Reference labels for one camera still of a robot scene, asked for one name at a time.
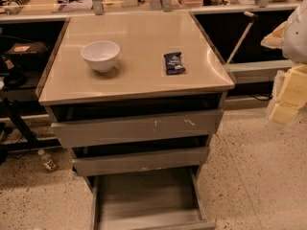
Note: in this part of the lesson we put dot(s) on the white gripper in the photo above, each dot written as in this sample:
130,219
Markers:
295,38

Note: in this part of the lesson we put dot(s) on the grey bottom drawer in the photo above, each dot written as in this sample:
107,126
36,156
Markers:
154,200

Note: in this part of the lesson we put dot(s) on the grey drawer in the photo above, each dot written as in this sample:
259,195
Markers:
140,162
154,200
137,128

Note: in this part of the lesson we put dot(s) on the grey top drawer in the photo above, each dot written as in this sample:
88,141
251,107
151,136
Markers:
137,128

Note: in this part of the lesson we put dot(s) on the grey drawer cabinet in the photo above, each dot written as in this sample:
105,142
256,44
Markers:
136,99

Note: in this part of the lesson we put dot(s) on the grey middle drawer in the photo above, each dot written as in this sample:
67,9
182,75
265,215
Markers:
140,162

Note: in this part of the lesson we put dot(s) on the white stick with black tip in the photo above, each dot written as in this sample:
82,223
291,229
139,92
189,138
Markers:
252,18

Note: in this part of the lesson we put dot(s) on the long workbench with shelf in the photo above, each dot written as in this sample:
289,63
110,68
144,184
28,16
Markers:
153,4

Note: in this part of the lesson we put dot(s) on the dark blue snack packet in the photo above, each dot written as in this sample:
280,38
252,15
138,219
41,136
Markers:
173,64

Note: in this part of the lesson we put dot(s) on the white ceramic bowl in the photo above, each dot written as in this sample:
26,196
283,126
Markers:
101,56

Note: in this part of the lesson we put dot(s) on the clear plastic bottle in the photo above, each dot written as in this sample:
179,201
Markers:
48,160

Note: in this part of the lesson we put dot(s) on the black bag with label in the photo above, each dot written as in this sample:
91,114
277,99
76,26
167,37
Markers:
28,53

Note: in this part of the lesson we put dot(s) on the black metal stand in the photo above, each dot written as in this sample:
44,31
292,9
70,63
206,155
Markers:
31,142

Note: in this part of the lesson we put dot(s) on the black headphones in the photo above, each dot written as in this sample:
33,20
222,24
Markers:
15,77

